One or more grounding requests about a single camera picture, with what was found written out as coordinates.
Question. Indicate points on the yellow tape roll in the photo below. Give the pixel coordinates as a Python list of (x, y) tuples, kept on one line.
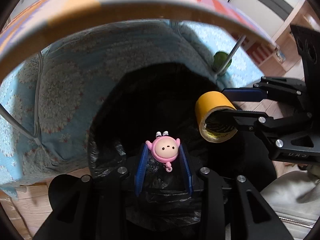
[(205, 105)]

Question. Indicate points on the pink round cartoon keychain toy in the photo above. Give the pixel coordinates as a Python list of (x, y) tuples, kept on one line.
[(164, 149)]

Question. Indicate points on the green round object under bed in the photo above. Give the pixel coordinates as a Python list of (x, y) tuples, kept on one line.
[(219, 59)]

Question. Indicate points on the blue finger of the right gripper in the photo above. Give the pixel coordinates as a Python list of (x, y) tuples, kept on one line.
[(244, 94), (227, 120)]

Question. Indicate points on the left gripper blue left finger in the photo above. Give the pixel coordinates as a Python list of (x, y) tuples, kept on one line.
[(141, 170)]

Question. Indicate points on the colourful patterned foam mat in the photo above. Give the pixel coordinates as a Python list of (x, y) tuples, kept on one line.
[(47, 21)]

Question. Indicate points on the black right camera box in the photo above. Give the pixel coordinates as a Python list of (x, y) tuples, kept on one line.
[(307, 42)]

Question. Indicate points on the grey trousers leg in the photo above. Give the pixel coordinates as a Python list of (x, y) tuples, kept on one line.
[(295, 199)]

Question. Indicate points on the grey metal frame rod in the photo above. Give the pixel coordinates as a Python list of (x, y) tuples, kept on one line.
[(235, 48)]

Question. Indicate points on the black trash bag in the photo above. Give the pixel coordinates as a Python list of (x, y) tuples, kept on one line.
[(162, 98)]

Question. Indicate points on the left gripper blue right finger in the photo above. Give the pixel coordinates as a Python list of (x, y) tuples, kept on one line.
[(186, 173)]

